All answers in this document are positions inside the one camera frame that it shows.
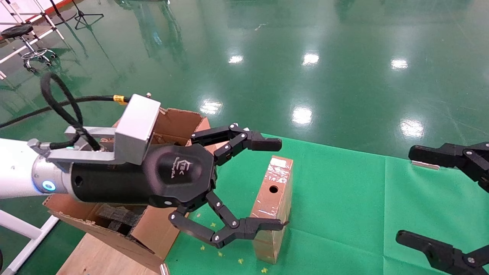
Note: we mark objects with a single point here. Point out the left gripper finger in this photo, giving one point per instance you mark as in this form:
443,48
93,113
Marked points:
263,144
263,225

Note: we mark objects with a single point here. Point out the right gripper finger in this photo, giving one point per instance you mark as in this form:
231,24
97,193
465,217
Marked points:
439,256
431,154

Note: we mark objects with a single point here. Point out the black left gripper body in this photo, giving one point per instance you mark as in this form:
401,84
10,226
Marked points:
172,179

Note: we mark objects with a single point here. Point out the small taped cardboard box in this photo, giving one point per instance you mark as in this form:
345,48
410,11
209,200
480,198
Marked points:
273,202

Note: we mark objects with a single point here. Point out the large open cardboard carton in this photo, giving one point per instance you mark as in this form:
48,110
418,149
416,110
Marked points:
156,229

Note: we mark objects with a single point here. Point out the silver cloth clip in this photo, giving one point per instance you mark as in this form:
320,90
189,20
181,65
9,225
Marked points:
164,269
424,164

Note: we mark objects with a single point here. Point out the black foam block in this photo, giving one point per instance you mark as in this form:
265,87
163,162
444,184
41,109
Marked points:
118,215

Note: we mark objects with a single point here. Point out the green table cloth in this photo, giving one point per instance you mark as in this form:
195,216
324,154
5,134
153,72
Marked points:
344,210

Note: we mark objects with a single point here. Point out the black tripod stand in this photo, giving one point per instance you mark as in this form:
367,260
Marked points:
82,17

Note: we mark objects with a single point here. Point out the black round stool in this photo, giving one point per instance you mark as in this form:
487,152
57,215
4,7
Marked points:
17,31

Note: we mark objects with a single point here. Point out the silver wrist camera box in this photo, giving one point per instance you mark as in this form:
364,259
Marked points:
133,126

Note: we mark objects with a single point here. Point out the white table leg frame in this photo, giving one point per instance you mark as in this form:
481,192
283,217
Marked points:
15,225

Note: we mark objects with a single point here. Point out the white tube frame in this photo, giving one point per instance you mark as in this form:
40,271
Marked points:
57,29

